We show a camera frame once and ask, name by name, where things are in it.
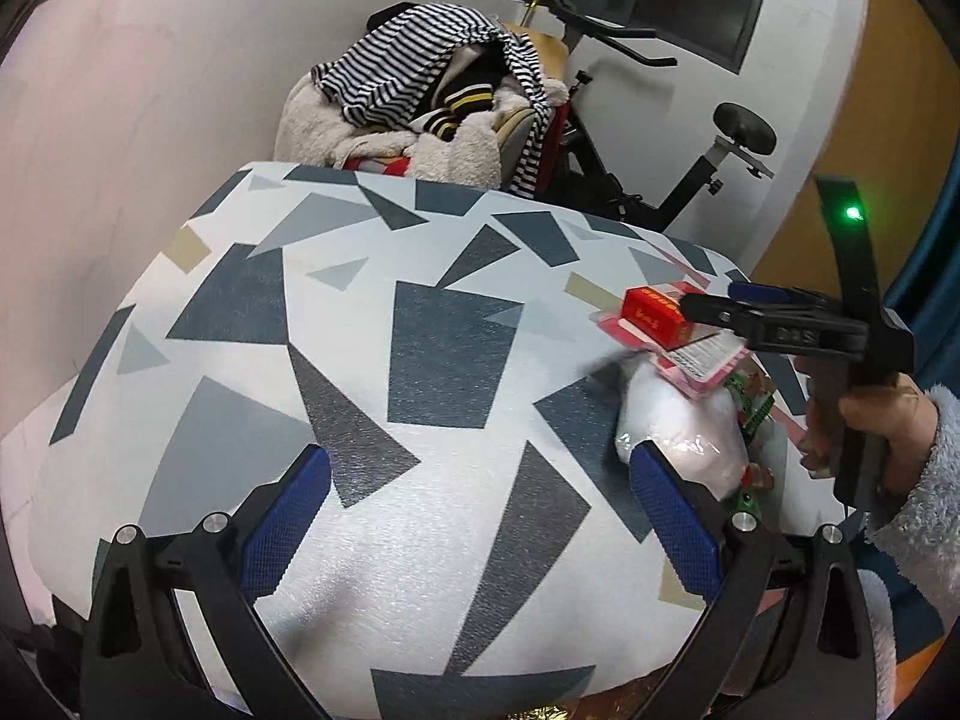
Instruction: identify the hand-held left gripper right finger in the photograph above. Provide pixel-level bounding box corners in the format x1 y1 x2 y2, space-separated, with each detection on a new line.
628 441 878 720

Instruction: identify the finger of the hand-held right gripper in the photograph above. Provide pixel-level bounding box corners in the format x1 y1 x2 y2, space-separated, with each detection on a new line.
726 281 826 310
679 292 758 350

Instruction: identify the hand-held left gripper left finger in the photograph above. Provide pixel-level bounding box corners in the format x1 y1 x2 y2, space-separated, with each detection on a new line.
79 442 335 720

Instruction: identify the red cardboard box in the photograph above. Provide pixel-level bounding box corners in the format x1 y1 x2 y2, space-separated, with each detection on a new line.
621 285 695 350

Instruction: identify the pink snack packet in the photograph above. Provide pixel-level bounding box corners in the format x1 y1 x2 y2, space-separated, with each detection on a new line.
596 281 755 398

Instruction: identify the white plastic bag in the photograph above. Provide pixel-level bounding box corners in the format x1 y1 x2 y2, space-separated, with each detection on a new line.
613 356 751 500

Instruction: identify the green snack wrapper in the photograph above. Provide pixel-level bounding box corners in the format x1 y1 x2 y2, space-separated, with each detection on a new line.
724 371 781 518

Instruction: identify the person's right forearm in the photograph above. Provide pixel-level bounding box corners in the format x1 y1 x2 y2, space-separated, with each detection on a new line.
862 382 960 616

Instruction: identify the person's right hand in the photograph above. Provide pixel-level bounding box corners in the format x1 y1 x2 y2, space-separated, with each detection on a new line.
795 356 942 496

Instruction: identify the black exercise bike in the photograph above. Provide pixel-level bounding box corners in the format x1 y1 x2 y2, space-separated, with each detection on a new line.
517 0 777 233

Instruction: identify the colourful floor rug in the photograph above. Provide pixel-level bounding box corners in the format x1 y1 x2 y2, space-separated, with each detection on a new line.
847 532 957 706

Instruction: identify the tan chair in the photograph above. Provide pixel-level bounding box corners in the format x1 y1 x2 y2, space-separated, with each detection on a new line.
480 22 571 188

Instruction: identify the black sweater with yellow stripes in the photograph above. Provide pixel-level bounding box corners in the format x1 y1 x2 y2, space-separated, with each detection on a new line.
409 45 511 140

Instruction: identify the black white striped shirt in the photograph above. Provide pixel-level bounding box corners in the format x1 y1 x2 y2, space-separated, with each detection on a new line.
311 4 552 200

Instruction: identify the cream fluffy blanket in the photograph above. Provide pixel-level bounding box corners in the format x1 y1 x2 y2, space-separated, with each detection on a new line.
274 71 571 192

